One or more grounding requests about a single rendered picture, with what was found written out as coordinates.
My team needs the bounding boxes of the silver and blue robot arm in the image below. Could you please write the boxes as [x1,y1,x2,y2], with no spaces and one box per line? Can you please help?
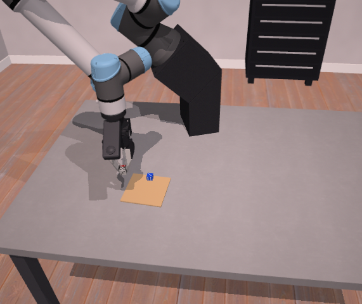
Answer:
[2,0,181,160]

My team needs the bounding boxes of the orange mat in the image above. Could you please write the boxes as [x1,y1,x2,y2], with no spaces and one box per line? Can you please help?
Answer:
[120,174,171,207]

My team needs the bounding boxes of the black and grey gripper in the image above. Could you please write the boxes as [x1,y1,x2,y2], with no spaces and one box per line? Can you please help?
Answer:
[101,109,134,172]

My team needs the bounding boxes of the white die with black pips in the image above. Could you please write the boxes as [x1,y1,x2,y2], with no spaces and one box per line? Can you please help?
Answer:
[119,167,127,175]

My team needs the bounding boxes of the blue die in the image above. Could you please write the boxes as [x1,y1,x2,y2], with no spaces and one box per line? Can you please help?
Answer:
[146,173,153,181]

